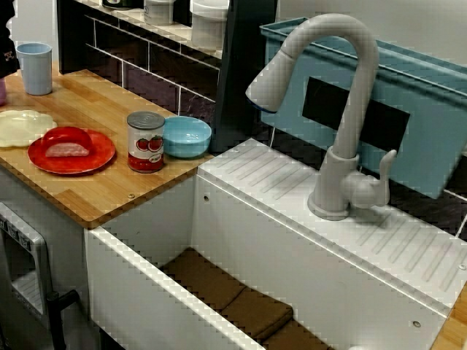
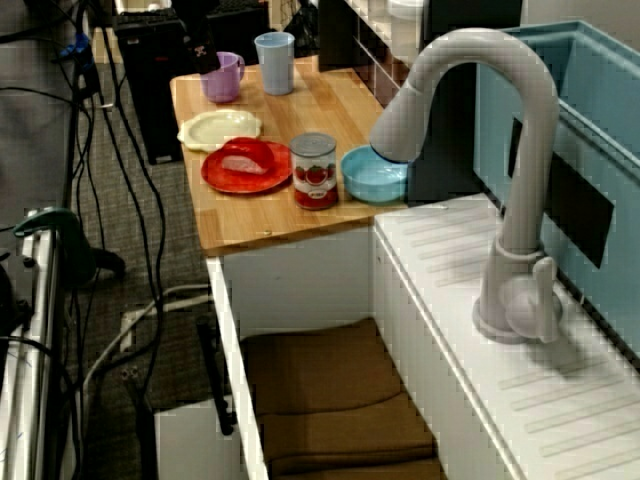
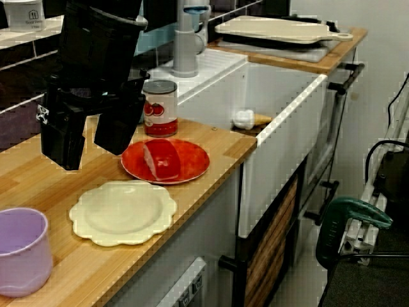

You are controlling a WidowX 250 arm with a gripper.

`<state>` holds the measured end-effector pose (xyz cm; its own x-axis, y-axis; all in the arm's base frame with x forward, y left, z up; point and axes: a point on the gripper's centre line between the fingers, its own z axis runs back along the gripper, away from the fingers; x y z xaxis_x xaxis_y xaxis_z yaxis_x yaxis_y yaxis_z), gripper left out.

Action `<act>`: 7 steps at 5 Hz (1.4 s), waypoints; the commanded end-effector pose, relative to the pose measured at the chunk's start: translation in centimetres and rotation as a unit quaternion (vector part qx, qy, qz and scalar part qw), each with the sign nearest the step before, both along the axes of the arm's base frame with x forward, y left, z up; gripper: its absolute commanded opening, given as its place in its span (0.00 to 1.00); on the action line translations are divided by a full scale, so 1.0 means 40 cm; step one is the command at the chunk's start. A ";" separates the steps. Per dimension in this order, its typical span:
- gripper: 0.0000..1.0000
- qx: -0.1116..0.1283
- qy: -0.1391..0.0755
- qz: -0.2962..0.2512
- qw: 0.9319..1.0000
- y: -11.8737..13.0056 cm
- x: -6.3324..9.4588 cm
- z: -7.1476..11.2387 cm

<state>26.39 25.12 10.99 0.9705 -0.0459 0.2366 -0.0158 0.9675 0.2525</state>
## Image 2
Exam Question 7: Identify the tomato print tin can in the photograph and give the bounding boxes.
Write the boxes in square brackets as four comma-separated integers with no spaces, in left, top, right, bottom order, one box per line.
[289,132,339,211]

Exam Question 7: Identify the red round plate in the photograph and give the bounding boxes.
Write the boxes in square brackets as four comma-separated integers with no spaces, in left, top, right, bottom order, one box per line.
[200,137,294,195]

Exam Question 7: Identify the red bell pepper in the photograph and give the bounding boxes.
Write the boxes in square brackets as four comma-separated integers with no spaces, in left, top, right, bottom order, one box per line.
[219,137,275,176]

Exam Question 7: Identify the light blue bowl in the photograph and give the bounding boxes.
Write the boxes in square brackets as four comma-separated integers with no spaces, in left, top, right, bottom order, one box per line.
[340,144,410,204]

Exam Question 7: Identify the white toy sink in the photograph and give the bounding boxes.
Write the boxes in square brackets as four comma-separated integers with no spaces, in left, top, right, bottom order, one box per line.
[205,192,640,480]

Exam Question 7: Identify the brown cloth mat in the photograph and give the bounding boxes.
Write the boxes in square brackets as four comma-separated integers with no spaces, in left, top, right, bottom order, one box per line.
[242,318,446,480]

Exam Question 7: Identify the cream scalloped plate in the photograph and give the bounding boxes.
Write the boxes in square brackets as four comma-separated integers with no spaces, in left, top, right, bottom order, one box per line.
[177,108,264,152]

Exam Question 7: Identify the light blue tall cup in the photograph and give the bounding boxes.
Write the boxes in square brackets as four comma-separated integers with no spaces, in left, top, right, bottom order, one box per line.
[254,31,296,96]

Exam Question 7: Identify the purple plastic cup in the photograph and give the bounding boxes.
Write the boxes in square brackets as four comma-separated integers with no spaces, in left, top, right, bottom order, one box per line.
[200,51,246,104]

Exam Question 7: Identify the black computer case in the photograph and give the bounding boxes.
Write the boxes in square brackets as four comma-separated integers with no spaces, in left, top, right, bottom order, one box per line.
[114,9,190,165]

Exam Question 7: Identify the black crate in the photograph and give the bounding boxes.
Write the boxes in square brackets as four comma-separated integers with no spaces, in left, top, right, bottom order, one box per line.
[207,0,271,52]

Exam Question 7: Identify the grey toy faucet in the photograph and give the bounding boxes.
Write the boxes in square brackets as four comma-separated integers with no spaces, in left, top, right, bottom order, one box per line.
[368,27,560,345]

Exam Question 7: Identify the green clamp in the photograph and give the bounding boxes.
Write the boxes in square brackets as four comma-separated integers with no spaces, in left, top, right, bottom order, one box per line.
[12,207,126,281]

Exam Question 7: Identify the teal plastic bin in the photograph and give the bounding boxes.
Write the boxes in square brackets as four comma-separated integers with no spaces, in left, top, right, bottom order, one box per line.
[474,19,640,331]

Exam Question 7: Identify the black cabinet handle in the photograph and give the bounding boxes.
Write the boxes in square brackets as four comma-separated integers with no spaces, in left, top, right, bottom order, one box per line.
[195,317,237,436]

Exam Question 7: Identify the white power cable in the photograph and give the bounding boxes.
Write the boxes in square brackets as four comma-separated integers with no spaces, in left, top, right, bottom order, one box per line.
[82,284,211,401]

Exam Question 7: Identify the white metal frame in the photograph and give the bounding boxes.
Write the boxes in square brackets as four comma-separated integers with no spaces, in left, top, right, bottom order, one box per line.
[0,209,69,480]

